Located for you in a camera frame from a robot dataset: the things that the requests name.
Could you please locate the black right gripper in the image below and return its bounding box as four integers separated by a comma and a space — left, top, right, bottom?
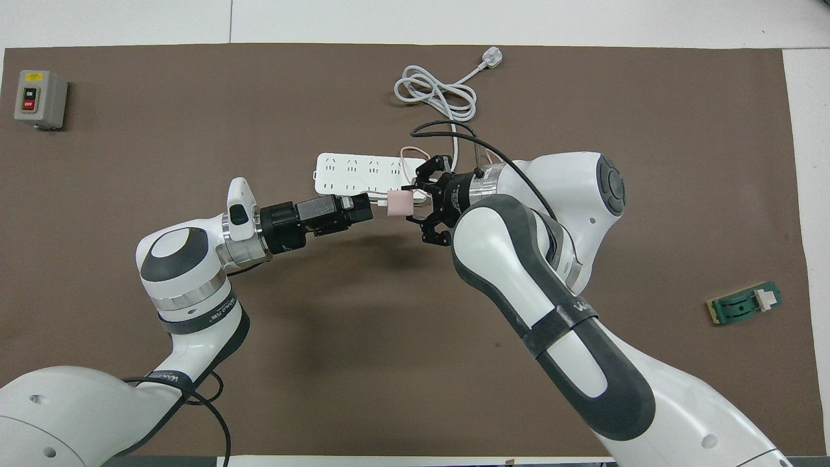
407, 154, 484, 247

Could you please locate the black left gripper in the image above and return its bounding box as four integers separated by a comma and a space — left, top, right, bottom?
259, 193, 374, 255

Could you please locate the pink charger block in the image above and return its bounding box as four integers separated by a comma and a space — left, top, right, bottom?
386, 190, 416, 218

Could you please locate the pink charger cable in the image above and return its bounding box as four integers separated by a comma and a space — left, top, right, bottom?
360, 147, 432, 210

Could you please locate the white power strip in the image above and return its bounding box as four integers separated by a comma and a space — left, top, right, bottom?
315, 152, 429, 204

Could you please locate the brown table mat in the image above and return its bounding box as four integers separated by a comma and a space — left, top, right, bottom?
0, 43, 827, 457

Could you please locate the white power strip cord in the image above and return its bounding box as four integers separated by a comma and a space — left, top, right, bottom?
394, 47, 505, 171

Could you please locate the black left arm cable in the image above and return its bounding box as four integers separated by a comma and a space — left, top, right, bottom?
122, 370, 233, 467

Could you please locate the green knife switch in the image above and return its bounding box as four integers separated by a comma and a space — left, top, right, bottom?
705, 281, 783, 326

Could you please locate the grey on-off switch box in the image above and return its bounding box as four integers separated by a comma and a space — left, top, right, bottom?
14, 69, 69, 132

